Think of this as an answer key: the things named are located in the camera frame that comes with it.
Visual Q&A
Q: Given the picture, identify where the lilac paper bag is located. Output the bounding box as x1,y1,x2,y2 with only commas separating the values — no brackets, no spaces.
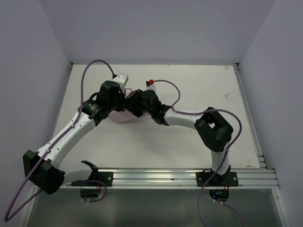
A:
107,87,140,123

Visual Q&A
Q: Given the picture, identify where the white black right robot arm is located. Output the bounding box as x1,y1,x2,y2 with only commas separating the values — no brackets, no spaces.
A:
125,89,233,186

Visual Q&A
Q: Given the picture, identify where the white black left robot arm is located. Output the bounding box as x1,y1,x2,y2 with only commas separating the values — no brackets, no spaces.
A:
23,75,128,194

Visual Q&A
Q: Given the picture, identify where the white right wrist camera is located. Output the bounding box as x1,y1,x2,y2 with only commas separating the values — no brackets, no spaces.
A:
145,79,156,92

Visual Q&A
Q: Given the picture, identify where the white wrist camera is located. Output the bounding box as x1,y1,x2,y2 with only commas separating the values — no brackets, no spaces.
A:
112,74,129,90
145,79,156,92

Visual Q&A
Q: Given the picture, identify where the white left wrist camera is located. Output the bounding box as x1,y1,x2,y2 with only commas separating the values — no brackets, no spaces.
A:
112,74,129,90

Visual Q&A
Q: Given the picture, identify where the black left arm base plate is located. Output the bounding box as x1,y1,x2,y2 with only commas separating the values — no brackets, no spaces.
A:
82,171,113,187

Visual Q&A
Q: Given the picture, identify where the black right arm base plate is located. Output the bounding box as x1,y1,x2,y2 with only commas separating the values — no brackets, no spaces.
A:
196,170,239,187

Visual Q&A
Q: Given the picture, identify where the aluminium right side rail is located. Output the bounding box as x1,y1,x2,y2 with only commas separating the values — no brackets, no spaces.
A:
232,63,267,169

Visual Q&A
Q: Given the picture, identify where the aluminium rail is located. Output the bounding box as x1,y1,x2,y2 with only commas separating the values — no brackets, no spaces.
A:
232,63,267,169
60,166,279,190

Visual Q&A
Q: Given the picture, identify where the aluminium front rail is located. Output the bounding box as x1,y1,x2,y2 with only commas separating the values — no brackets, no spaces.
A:
60,166,279,190

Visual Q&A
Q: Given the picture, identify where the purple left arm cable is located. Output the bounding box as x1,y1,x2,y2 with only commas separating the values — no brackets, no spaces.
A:
6,60,116,222

